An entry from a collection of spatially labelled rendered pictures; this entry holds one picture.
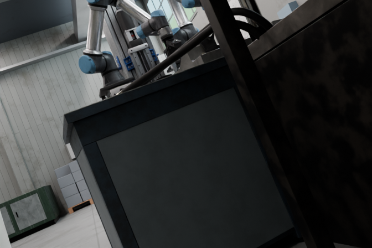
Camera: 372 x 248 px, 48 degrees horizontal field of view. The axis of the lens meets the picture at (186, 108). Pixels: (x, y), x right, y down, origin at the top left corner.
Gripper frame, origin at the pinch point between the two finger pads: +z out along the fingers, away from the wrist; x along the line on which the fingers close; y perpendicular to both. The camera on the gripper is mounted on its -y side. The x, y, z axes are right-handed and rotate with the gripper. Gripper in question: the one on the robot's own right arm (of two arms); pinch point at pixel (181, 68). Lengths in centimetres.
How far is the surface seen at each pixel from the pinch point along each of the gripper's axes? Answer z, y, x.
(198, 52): 1.3, -35.7, 3.1
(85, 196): 70, 758, 36
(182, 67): 3.4, -23.5, 8.3
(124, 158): 33, -59, 57
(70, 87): -190, 842, -31
